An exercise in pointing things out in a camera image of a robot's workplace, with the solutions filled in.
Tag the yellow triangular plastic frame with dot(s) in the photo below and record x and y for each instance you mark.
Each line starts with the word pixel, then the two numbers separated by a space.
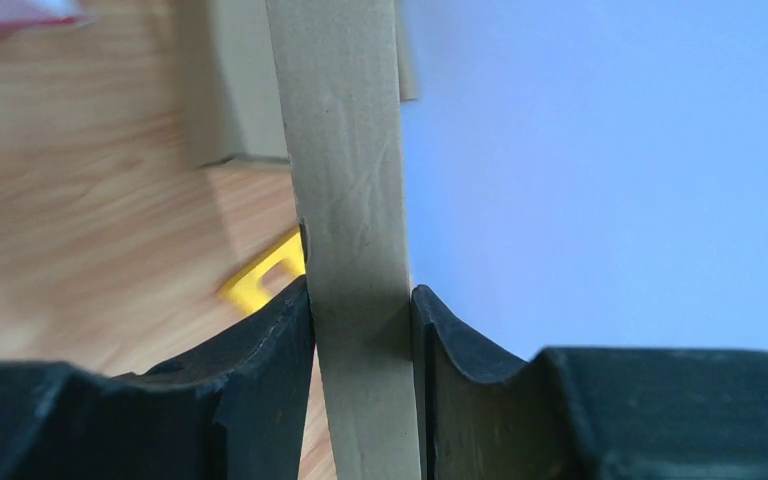
pixel 246 289

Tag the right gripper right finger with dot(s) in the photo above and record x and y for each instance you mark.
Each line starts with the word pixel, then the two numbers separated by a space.
pixel 583 412

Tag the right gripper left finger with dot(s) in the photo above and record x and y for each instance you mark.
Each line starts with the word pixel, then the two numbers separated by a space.
pixel 233 407

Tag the folded cardboard box front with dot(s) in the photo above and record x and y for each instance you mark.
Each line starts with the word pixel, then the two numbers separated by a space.
pixel 238 86

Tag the cardboard box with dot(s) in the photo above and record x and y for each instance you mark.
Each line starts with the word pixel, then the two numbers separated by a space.
pixel 358 283
pixel 238 86

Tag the pink puzzle box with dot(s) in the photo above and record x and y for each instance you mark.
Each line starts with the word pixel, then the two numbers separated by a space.
pixel 20 14

